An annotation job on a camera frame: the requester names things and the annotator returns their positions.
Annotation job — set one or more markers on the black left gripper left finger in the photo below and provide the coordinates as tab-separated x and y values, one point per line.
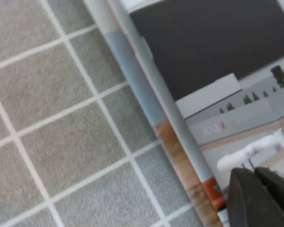
246	203

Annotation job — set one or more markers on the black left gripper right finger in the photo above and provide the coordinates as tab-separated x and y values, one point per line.
281	196

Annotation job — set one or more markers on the white Agilex robot brochure book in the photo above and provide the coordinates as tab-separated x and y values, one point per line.
203	47

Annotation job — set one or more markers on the grey white-checked tablecloth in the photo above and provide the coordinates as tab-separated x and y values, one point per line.
49	118

